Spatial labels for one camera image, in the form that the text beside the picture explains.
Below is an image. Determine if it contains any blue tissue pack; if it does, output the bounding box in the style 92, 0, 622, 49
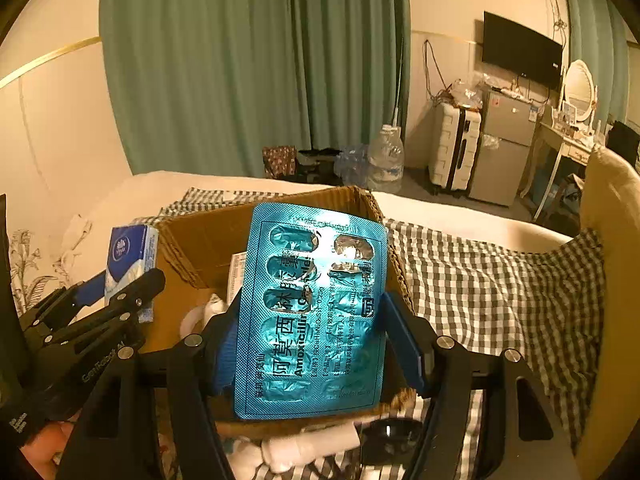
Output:
104, 224, 158, 302

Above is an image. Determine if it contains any black square case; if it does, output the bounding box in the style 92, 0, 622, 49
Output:
360, 417, 423, 466

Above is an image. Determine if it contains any white hair dryer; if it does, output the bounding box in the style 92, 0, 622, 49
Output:
260, 422, 360, 474

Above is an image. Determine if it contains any teal blister pill pack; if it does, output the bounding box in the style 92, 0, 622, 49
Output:
233, 203, 387, 420

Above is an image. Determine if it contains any person's left hand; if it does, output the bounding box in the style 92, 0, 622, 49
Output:
21, 422, 75, 480

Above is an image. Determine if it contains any crumpled white tissue in box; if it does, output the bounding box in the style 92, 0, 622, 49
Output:
179, 294, 228, 339

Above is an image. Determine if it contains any brown cardboard box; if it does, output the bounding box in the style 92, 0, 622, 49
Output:
142, 186, 416, 439

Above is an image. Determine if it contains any white labelled medicine box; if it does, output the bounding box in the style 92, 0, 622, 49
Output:
227, 252, 246, 304

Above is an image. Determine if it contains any checkered bed sheet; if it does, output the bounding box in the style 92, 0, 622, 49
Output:
131, 186, 609, 480

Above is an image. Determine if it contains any patterned small bag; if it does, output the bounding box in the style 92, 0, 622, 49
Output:
262, 145, 297, 180

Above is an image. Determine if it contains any green curtain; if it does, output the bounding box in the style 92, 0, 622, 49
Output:
566, 0, 629, 122
99, 0, 410, 177

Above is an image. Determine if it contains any cream pillow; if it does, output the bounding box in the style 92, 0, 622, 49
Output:
576, 148, 639, 479

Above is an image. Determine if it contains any large water bottle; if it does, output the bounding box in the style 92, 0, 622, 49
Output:
367, 125, 405, 194

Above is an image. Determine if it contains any white suitcase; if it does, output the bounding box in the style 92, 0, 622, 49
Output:
427, 102, 482, 193

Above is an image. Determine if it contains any grey mini fridge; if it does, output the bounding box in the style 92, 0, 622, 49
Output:
469, 90, 538, 207

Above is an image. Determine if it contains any white vanity mirror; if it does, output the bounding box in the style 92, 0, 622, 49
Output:
562, 60, 597, 124

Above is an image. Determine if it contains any wall mounted television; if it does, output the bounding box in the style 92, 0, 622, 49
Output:
482, 11, 563, 90

